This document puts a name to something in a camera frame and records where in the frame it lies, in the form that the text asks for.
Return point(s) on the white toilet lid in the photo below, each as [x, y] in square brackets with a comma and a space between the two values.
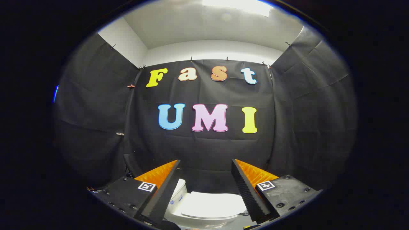
[214, 204]

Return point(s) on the white toilet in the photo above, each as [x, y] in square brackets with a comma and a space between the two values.
[174, 207]

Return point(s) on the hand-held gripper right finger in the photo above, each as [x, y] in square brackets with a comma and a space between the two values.
[246, 195]

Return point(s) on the black backdrop cloth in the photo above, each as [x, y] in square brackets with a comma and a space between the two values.
[204, 150]

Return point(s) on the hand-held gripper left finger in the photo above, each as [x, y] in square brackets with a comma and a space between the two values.
[159, 201]

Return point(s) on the ceiling light panel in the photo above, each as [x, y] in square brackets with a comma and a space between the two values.
[238, 5]

